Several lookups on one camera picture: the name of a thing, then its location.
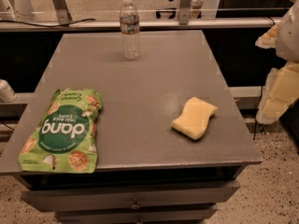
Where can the centre metal bracket post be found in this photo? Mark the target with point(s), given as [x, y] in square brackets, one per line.
[184, 11]

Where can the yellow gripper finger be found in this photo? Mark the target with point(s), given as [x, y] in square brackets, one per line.
[281, 90]
[268, 39]

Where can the yellow sponge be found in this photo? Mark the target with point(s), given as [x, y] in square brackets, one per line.
[194, 118]

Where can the left metal bracket post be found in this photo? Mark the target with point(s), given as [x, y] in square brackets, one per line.
[62, 12]

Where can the metal frame rail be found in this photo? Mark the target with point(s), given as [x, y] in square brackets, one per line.
[93, 25]

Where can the clear plastic water bottle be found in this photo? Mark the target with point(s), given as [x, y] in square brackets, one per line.
[130, 30]

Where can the green rice chip bag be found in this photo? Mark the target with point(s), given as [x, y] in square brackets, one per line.
[64, 140]

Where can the white cylinder at left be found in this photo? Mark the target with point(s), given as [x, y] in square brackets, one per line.
[7, 94]

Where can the metal bracket post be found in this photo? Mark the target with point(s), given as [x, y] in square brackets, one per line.
[184, 11]
[62, 12]

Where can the grey cabinet with drawers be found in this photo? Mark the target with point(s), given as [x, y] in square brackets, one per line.
[175, 179]

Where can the upper drawer knob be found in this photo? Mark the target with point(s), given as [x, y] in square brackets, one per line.
[135, 205]

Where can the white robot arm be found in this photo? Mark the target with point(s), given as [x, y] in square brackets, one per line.
[287, 40]

